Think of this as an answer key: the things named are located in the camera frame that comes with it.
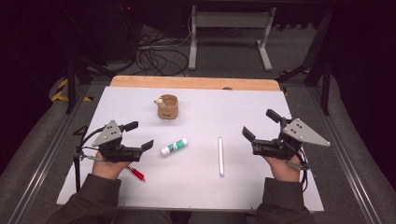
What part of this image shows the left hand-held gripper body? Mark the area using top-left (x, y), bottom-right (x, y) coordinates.
top-left (92, 119), bottom-right (144, 163)

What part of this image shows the white table mat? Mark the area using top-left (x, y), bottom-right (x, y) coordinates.
top-left (56, 86), bottom-right (325, 213)

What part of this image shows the right hand-held gripper cable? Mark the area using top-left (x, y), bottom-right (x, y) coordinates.
top-left (293, 148), bottom-right (313, 193)

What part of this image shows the person's right hand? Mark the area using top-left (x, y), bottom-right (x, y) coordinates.
top-left (262, 152), bottom-right (304, 183)

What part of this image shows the yellow black hazard tape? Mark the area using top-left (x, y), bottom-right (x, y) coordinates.
top-left (50, 77), bottom-right (94, 103)

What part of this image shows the red pen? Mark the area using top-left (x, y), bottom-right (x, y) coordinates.
top-left (126, 165), bottom-right (147, 182)

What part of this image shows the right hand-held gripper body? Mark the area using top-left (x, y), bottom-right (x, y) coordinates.
top-left (251, 118), bottom-right (332, 161)

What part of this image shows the white pen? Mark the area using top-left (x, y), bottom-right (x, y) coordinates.
top-left (217, 136), bottom-right (225, 177)

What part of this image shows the black triangular bracket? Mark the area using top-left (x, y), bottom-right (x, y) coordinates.
top-left (72, 124), bottom-right (90, 136)

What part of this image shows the desk with white metal frame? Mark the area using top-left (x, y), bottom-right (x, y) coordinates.
top-left (188, 5), bottom-right (277, 72)

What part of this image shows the black metal stand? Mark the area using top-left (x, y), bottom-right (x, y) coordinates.
top-left (275, 8), bottom-right (333, 117)
top-left (64, 54), bottom-right (117, 115)

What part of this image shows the bundle of floor cables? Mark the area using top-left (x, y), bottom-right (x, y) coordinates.
top-left (134, 26), bottom-right (190, 77)

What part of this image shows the person's left hand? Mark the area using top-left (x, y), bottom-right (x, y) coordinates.
top-left (92, 151), bottom-right (134, 181)

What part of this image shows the aluminium floor rail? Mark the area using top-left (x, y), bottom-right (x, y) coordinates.
top-left (6, 83), bottom-right (92, 224)
top-left (307, 87), bottom-right (385, 224)

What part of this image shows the hand-held gripper cable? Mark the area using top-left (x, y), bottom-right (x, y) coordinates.
top-left (74, 126), bottom-right (106, 194)
top-left (293, 148), bottom-right (313, 193)

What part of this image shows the left hand-held gripper cable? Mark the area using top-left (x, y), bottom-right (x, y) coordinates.
top-left (74, 126), bottom-right (106, 194)

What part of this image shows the white green glue stick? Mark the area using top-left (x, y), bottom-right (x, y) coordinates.
top-left (160, 138), bottom-right (190, 157)

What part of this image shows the wooden pen holder cup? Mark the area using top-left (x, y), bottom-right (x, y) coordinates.
top-left (153, 93), bottom-right (180, 120)

